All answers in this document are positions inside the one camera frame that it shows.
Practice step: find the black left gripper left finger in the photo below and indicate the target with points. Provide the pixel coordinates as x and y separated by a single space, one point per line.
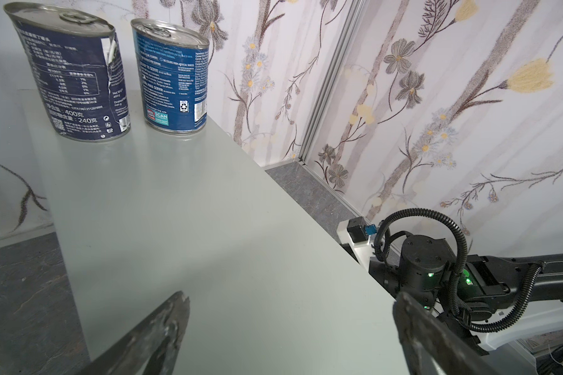
152 346

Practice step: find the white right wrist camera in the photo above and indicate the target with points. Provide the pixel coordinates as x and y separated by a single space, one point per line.
357 237

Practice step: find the light blue label can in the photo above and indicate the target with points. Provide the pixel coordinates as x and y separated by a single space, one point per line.
173 66

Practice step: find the dark navy label can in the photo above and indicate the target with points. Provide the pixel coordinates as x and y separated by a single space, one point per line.
76 62

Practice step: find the aluminium corner post right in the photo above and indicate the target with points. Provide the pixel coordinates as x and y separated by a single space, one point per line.
339 56

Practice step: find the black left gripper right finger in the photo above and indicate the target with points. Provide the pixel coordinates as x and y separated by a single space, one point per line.
428 346

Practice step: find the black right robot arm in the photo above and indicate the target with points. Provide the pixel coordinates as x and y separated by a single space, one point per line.
487 301

